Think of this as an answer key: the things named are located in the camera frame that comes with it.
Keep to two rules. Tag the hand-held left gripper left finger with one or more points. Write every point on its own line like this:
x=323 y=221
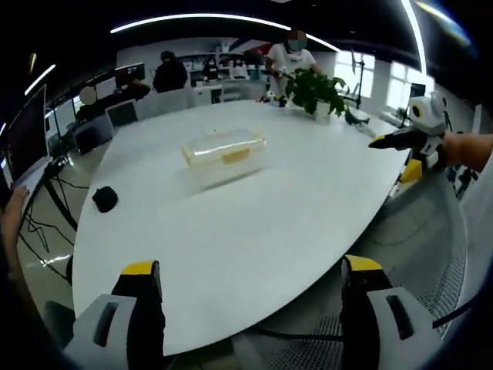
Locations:
x=127 y=308

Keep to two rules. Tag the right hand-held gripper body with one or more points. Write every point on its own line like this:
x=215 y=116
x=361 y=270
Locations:
x=425 y=115

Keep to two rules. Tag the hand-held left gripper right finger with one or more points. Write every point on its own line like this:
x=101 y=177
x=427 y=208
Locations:
x=369 y=308

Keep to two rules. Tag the clear plastic food container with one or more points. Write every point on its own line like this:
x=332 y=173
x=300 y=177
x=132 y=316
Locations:
x=225 y=148

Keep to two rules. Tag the person's right hand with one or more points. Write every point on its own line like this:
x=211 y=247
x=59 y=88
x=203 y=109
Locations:
x=454 y=152

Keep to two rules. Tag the yellow box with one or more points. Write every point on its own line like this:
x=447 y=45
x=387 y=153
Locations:
x=411 y=171

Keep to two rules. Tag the grey tool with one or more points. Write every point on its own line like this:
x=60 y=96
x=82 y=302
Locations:
x=357 y=118

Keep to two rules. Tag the black stand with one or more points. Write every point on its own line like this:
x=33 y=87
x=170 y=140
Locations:
x=358 y=81

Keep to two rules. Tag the long ceiling light strip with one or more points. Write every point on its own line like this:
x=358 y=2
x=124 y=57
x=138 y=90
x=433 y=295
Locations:
x=200 y=20
x=416 y=34

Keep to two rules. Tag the green potted plant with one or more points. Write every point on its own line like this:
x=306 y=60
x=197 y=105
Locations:
x=314 y=90

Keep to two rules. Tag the small black round object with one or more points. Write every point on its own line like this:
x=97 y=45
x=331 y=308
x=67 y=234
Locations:
x=104 y=199

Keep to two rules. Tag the small toys on table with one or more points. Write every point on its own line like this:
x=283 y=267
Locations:
x=274 y=99

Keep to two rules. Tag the large computer monitor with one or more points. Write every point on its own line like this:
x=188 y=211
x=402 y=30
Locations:
x=27 y=135

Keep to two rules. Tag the small black computer monitor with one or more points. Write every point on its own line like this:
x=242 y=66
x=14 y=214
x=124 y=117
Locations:
x=130 y=75

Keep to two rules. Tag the short ceiling light strip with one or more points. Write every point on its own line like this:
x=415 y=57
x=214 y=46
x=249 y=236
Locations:
x=39 y=79

